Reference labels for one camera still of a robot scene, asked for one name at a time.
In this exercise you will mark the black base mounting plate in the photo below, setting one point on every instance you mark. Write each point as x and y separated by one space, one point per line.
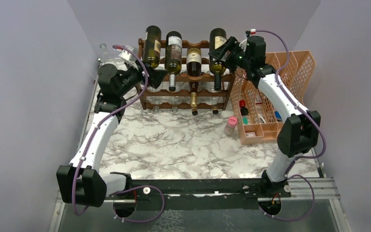
196 194

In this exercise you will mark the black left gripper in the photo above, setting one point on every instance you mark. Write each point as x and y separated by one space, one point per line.
155 76

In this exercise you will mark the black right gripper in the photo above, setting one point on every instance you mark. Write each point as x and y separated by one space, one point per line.
233 45

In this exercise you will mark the green wine bottle far left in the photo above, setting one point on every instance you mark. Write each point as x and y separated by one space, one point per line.
152 46

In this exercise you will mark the orange plastic file organizer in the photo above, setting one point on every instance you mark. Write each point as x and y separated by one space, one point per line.
258 121

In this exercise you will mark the green wine bottle cream label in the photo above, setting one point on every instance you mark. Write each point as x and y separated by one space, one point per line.
217 38

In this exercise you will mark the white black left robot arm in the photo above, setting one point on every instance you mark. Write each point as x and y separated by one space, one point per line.
80 182

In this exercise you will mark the brown wooden wine rack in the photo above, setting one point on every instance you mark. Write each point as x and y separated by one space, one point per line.
224 94

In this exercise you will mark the aluminium frame rail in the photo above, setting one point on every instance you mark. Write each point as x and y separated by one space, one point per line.
297 185

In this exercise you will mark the clear glass bottle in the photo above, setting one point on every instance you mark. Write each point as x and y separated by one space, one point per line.
108 57

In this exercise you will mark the green wine bottle white label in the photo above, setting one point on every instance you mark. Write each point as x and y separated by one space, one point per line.
173 57

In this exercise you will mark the pink capped small bottle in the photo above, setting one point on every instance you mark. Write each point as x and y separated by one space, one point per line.
230 126

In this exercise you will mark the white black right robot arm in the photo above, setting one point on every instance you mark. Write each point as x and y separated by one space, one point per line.
300 130

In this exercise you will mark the clear bottle in lower rack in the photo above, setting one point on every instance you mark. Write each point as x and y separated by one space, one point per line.
214 100

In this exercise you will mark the dark bottle gold foil neck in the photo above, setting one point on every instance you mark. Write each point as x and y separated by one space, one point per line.
193 64

